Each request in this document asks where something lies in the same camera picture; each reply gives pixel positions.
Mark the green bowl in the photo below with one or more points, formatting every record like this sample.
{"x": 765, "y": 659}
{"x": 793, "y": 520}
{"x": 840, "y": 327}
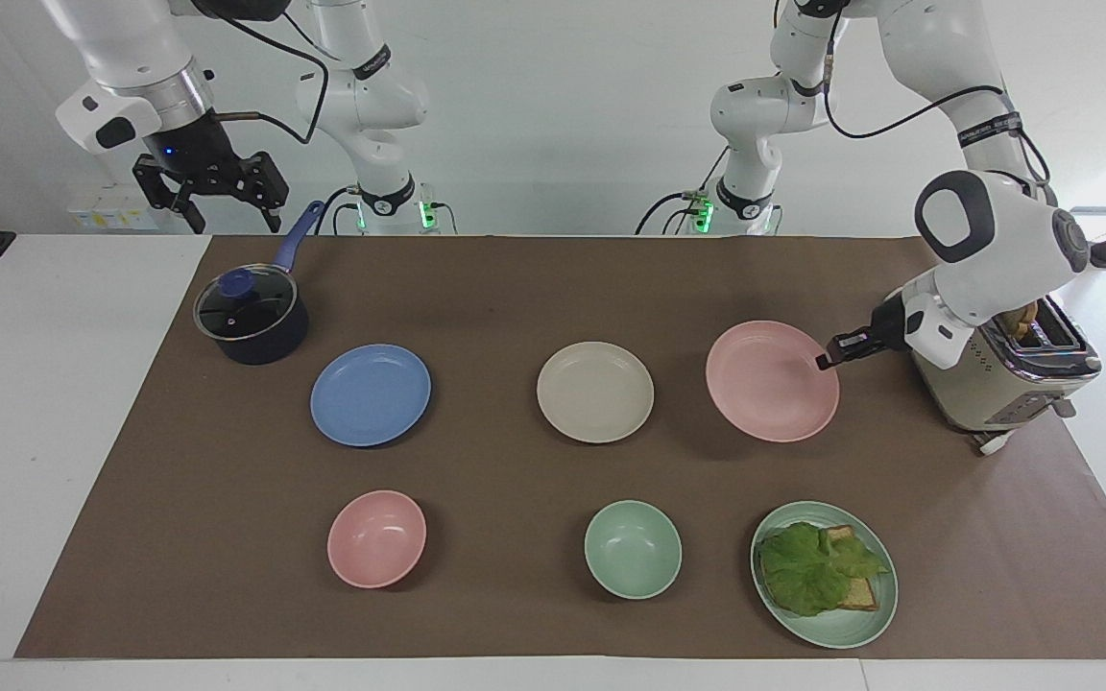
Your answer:
{"x": 633, "y": 550}

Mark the green lettuce leaf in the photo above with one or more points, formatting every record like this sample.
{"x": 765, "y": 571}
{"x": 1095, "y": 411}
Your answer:
{"x": 807, "y": 571}

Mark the toast slice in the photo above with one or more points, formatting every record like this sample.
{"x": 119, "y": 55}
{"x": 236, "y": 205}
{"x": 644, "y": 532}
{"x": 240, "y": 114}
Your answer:
{"x": 862, "y": 593}

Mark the pink plate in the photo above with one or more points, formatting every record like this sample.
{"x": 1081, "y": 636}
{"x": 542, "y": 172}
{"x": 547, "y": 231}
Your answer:
{"x": 770, "y": 382}

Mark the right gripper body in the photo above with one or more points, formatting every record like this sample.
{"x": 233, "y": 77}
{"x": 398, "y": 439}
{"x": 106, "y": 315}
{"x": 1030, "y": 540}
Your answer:
{"x": 196, "y": 144}

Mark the silver toaster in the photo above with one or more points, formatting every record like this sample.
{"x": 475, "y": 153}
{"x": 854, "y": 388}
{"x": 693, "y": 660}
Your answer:
{"x": 1004, "y": 389}

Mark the bread slice in toaster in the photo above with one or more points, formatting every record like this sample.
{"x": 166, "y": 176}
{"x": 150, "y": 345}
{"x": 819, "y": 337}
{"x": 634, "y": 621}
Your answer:
{"x": 1021, "y": 321}

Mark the blue plate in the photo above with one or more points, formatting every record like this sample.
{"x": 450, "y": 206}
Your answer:
{"x": 371, "y": 395}

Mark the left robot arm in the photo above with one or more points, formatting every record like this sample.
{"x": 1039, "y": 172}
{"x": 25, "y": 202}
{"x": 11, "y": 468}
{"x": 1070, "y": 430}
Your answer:
{"x": 995, "y": 240}

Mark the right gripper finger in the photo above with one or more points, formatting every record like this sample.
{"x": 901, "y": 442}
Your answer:
{"x": 161, "y": 184}
{"x": 255, "y": 182}

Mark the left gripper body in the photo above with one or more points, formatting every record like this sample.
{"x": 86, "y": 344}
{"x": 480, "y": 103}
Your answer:
{"x": 889, "y": 326}

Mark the dark blue saucepan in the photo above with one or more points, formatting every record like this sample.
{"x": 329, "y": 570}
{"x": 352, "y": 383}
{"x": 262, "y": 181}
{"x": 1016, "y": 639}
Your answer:
{"x": 270, "y": 336}

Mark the green plate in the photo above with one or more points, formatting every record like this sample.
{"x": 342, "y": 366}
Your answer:
{"x": 836, "y": 629}

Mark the beige plate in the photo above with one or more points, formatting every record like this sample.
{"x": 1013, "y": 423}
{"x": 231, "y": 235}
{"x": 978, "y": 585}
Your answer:
{"x": 595, "y": 392}

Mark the pink bowl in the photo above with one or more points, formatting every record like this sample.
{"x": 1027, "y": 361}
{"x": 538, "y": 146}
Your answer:
{"x": 376, "y": 539}

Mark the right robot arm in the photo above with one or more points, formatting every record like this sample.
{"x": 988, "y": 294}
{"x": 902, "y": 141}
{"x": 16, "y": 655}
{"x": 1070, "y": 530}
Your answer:
{"x": 131, "y": 38}

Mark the glass lid with blue knob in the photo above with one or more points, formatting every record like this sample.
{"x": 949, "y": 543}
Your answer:
{"x": 246, "y": 305}

